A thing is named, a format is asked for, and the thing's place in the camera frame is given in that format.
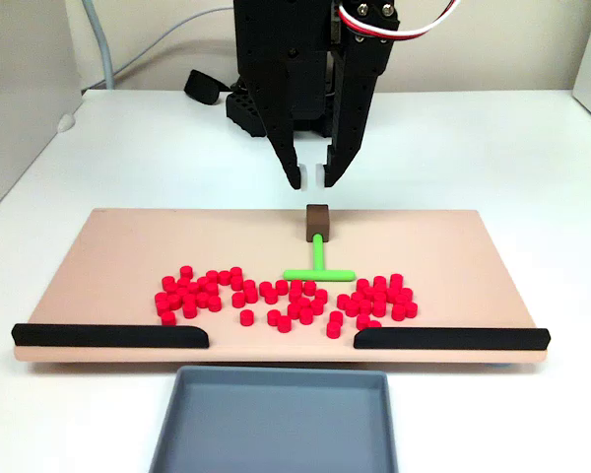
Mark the white panel foot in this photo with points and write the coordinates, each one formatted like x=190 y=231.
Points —
x=66 y=123

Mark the grey rectangular tray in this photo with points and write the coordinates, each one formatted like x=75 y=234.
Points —
x=276 y=424

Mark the tan flat board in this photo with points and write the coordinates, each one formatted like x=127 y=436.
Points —
x=128 y=246

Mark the red cylinder pellet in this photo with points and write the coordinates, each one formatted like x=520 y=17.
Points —
x=175 y=301
x=379 y=297
x=306 y=315
x=369 y=292
x=189 y=299
x=396 y=279
x=365 y=306
x=172 y=290
x=246 y=317
x=335 y=317
x=406 y=293
x=236 y=272
x=186 y=272
x=357 y=297
x=379 y=281
x=399 y=311
x=203 y=283
x=321 y=295
x=251 y=295
x=194 y=289
x=239 y=299
x=352 y=308
x=211 y=288
x=168 y=318
x=189 y=309
x=411 y=309
x=344 y=301
x=224 y=277
x=282 y=286
x=362 y=285
x=309 y=287
x=317 y=306
x=163 y=308
x=400 y=299
x=284 y=323
x=214 y=303
x=182 y=293
x=333 y=330
x=304 y=302
x=294 y=310
x=249 y=286
x=212 y=276
x=396 y=286
x=168 y=283
x=161 y=298
x=271 y=295
x=183 y=283
x=295 y=294
x=378 y=308
x=274 y=317
x=237 y=282
x=265 y=288
x=202 y=299
x=380 y=289
x=374 y=324
x=363 y=320
x=392 y=292
x=296 y=285

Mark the black rail strip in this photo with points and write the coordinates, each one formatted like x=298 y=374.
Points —
x=453 y=338
x=108 y=336

